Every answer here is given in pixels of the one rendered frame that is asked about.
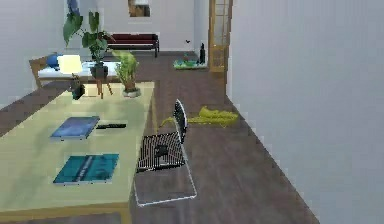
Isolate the green floor cushion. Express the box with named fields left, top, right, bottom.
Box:
left=172, top=53, right=209, bottom=71

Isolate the wooden glass room door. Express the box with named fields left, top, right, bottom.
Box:
left=208, top=0, right=234, bottom=73

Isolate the framed brown wall picture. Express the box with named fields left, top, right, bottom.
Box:
left=127, top=0, right=151, bottom=18

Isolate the tall leafy house plant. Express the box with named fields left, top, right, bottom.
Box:
left=62, top=10, right=116, bottom=100

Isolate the blue wall picture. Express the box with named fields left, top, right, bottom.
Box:
left=66, top=0, right=81, bottom=16

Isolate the black bottle-shaped object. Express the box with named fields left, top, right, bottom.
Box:
left=198, top=42, right=207, bottom=65

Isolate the teal book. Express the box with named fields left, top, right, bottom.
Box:
left=52, top=153, right=120, bottom=185

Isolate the black remote control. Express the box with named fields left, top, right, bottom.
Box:
left=95, top=123, right=128, bottom=130

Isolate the small potted green plant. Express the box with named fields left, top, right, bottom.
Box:
left=112, top=49, right=142, bottom=99

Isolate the small dark green object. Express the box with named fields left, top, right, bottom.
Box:
left=70, top=73, right=86, bottom=101

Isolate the black wire mesh chair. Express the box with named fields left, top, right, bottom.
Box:
left=133, top=98, right=198, bottom=208

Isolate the dark blue book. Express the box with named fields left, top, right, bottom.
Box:
left=49, top=115, right=101, bottom=141

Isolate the yellow-green cloth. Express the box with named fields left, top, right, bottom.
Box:
left=160, top=105, right=240, bottom=129

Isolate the blue pillow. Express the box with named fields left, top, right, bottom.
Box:
left=45, top=53, right=63, bottom=72

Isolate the pale yellow dining table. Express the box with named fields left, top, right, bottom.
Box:
left=0, top=81, right=160, bottom=224

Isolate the dark red bench sofa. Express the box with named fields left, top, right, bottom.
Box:
left=106, top=32, right=161, bottom=58

